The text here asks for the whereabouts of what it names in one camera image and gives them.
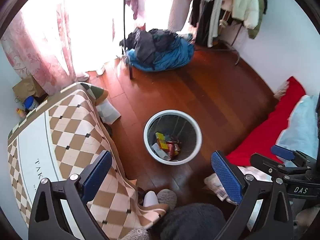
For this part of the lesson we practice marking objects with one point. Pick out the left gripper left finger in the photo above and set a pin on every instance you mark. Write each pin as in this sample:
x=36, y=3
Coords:
x=60, y=209

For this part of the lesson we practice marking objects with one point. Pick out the white round trash bin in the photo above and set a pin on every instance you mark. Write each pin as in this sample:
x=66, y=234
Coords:
x=176, y=126

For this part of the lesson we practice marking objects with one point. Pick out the checkered pastel pillow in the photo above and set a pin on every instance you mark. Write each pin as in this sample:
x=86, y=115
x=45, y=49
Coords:
x=213, y=183

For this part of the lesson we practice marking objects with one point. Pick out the grey fuzzy slipper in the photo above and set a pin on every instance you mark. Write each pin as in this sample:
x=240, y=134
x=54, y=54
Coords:
x=166, y=196

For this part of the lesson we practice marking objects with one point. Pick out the light blue blanket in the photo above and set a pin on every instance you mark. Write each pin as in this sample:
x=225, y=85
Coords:
x=302, y=131

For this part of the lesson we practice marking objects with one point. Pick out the pink floral curtain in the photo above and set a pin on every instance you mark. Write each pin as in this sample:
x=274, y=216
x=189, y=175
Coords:
x=36, y=45

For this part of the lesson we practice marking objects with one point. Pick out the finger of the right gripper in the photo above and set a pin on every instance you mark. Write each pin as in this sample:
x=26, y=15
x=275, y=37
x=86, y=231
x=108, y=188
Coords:
x=282, y=152

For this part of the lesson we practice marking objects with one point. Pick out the blue lid jar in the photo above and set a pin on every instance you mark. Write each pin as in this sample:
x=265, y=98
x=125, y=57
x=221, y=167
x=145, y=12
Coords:
x=30, y=103

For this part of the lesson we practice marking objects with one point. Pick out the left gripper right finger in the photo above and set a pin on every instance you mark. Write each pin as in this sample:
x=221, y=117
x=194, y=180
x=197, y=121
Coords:
x=274, y=219

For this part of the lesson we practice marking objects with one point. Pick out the yellow snack box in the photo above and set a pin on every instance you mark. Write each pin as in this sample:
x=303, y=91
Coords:
x=161, y=141

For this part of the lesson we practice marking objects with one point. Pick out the blue and black clothes pile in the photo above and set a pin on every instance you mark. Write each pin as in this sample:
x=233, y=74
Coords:
x=158, y=50

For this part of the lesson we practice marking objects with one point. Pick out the pink white toothpaste box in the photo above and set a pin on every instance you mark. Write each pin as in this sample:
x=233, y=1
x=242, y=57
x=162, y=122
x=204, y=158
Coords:
x=161, y=153

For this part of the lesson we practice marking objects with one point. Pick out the black clothes rack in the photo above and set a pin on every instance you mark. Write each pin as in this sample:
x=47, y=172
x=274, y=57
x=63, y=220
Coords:
x=124, y=46

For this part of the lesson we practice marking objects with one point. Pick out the red blanket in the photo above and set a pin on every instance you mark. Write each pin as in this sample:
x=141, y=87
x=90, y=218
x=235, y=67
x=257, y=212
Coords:
x=263, y=137

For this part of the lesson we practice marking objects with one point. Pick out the red cola can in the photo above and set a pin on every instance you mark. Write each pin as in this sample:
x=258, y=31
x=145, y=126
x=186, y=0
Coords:
x=171, y=149

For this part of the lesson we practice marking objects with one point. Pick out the brown snack bag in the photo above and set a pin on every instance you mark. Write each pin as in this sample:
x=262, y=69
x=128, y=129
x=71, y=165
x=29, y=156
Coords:
x=177, y=148

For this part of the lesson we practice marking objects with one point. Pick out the hanging clothes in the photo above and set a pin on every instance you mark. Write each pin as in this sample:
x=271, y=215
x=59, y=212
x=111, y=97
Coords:
x=212, y=7

